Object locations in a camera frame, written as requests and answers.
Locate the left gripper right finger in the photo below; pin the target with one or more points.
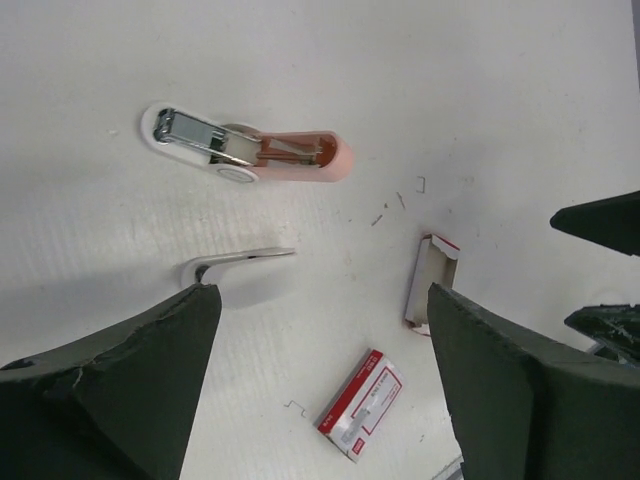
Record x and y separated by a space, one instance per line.
524 406

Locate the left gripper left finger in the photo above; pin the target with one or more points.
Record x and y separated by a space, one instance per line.
117 404

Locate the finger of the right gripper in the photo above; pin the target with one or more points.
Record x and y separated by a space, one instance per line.
614 328
612 222

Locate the red white staple box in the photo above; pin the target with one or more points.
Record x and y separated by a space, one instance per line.
356 412

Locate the staple box tray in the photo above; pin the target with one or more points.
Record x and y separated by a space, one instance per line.
436 262

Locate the pink stapler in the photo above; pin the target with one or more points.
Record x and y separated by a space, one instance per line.
242 154

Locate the white stapler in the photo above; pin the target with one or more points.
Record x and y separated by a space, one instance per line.
245 278

